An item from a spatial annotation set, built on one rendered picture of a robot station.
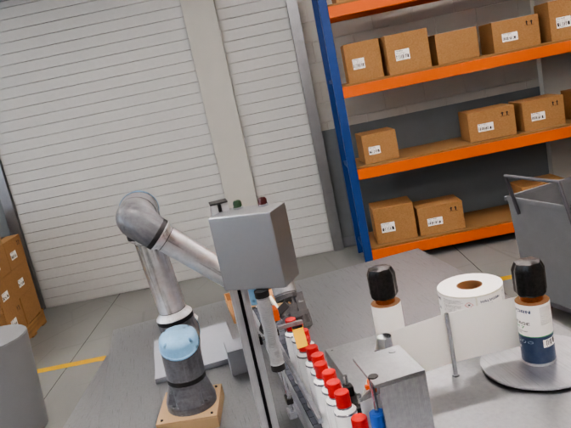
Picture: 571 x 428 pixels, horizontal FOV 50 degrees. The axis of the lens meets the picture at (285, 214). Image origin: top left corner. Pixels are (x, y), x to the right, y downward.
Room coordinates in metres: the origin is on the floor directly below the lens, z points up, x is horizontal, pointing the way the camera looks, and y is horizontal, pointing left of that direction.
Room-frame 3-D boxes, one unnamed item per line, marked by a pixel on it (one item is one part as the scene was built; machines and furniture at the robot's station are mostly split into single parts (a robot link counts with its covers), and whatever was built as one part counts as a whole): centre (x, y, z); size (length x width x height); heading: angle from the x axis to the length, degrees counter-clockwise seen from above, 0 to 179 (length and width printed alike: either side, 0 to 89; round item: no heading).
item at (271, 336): (1.41, 0.10, 1.18); 0.04 x 0.04 x 0.21
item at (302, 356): (1.54, 0.02, 0.98); 0.05 x 0.05 x 0.20
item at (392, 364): (1.19, -0.14, 1.14); 0.14 x 0.11 x 0.01; 10
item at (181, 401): (1.71, 0.39, 0.92); 0.15 x 0.15 x 0.10
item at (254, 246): (1.47, 0.09, 1.38); 0.17 x 0.10 x 0.19; 65
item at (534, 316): (1.52, -0.60, 1.04); 0.09 x 0.09 x 0.29
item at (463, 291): (1.81, -0.52, 0.95); 0.20 x 0.20 x 0.14
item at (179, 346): (1.72, 0.39, 1.04); 0.13 x 0.12 x 0.14; 7
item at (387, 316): (1.71, -0.24, 1.03); 0.09 x 0.09 x 0.30
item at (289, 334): (1.69, 0.05, 0.98); 0.05 x 0.05 x 0.20
